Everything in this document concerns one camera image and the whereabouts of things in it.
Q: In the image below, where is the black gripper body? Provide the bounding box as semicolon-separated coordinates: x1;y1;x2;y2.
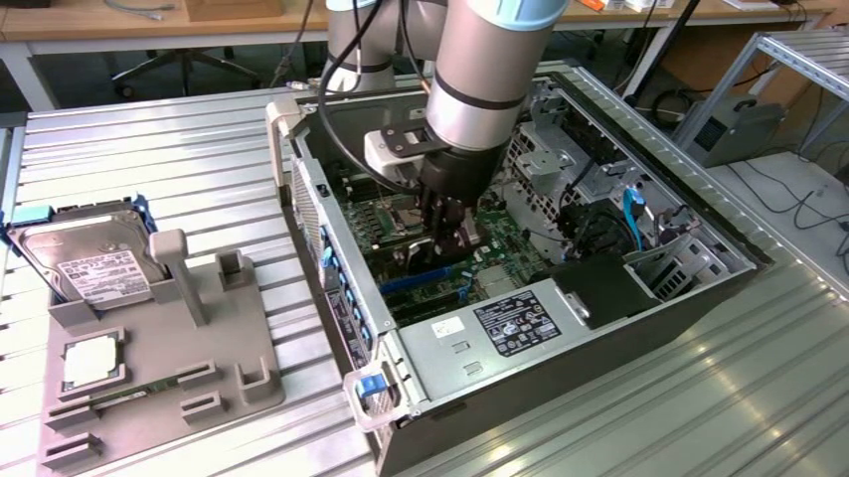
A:
417;143;510;208

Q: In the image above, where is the black graphics card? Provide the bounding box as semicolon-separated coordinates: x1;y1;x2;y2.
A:
370;218;486;279

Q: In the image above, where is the CPU socket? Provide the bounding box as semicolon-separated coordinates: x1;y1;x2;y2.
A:
386;197;423;233

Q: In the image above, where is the green motherboard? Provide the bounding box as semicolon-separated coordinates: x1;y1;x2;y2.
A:
334;163;565;329

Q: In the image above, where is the silver disk bay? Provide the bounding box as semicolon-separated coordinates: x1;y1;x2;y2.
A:
508;118;598;230

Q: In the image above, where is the blue expansion slot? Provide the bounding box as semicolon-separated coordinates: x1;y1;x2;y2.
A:
378;266;454;294

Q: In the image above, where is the black expansion slot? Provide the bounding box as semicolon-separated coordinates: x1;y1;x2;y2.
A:
387;291;466;320

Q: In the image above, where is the blue slot retainer strip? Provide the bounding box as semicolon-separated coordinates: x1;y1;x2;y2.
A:
319;226;374;349

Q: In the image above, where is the black fan shroud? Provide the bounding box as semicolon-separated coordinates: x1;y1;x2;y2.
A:
553;252;665;329

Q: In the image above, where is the grey power supply unit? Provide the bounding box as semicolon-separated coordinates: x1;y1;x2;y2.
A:
397;277;592;403

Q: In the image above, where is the black stand pole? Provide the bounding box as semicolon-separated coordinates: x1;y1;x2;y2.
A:
622;0;702;100

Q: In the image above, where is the open grey PC case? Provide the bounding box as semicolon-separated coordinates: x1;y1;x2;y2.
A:
265;59;775;476

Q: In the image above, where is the hard disk drive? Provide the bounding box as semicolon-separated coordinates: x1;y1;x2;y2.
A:
0;193;160;304

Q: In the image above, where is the grey computer tower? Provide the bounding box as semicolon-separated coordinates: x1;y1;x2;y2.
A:
689;98;788;168

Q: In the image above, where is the black office chair base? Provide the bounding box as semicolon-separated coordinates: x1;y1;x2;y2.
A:
108;47;265;98

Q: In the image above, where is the brown cardboard box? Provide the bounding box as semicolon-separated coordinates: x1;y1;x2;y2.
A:
184;0;285;24

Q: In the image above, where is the grey parts rack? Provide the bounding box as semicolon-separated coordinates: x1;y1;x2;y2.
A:
38;229;289;473

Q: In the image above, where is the silver hard disk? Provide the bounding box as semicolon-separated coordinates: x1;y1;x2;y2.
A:
19;211;171;312

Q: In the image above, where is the green RAM stick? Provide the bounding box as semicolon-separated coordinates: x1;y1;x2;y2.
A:
90;380;180;411

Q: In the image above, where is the long wooden desk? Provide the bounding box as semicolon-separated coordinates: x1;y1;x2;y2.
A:
0;0;333;110

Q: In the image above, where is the silver CPU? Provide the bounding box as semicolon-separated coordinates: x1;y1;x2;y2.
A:
63;337;127;385

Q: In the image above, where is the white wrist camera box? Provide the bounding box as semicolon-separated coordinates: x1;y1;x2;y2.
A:
362;126;443;188

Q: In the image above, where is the black wire bundle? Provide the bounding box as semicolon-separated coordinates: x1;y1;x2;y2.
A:
560;201;632;259

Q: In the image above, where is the black camera cable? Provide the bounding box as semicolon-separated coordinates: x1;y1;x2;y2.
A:
317;0;426;196

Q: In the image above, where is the blue wire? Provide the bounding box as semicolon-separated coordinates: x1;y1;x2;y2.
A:
622;186;649;254

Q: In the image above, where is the thin cable with metal plug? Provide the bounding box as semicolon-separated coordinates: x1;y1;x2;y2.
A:
269;0;315;93

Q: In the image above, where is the silver vented bracket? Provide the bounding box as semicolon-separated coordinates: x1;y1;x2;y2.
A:
626;238;757;302

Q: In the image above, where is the wooden desk with white frame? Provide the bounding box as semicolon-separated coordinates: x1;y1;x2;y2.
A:
553;0;835;95

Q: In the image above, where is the black floor cable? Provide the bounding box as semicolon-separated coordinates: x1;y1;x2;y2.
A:
726;158;849;230

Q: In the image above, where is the aluminium frame rack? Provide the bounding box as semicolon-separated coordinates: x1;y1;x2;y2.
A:
673;29;849;165

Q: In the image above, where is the grey network cable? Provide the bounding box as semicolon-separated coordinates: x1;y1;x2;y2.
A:
103;0;178;21

